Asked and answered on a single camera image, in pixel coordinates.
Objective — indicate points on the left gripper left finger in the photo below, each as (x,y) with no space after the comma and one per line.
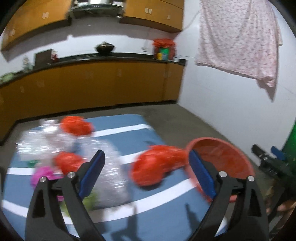
(44,218)

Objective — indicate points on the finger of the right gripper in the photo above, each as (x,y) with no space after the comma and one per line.
(261,154)
(278,153)

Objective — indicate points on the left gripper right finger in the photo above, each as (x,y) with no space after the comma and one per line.
(249,219)

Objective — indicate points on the magenta plastic bag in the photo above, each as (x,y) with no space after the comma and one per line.
(45,171)

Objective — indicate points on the red bag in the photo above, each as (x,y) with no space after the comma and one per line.
(151,166)
(68,162)
(76,125)

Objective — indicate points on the long bubble wrap sheet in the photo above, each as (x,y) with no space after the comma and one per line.
(112,186)

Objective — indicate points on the red bag back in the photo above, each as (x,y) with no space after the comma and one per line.
(76,125)

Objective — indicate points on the light green plastic bag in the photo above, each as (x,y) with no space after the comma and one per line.
(88,202)

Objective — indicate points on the dark green plastic bag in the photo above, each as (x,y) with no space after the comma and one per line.
(32,163)

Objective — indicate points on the red plastic waste basket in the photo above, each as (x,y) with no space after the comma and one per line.
(223,155)

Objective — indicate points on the pink floral hanging cloth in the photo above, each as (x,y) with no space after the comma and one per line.
(241,37)

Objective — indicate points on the wooden lower cabinets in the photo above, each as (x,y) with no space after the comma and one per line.
(80,86)

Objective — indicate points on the wooden cabinets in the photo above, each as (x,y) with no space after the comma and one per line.
(80,86)
(34,17)

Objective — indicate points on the red bag covered appliance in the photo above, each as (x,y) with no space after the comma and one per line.
(164,49)

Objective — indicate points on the green basin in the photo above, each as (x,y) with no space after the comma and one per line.
(7,77)

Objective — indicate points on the glass jar with bag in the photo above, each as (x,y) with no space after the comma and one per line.
(27,66)

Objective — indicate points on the dark cutting board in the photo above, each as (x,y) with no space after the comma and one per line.
(43,58)

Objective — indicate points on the red bottle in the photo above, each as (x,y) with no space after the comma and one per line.
(54,56)

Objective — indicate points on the black counter top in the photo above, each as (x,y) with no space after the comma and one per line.
(85,58)

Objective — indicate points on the black wok with lid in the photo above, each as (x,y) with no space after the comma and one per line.
(104,48)

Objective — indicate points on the wooden upper cabinets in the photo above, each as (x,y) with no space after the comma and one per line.
(34,17)

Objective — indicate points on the steel range hood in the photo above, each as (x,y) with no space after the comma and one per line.
(83,9)

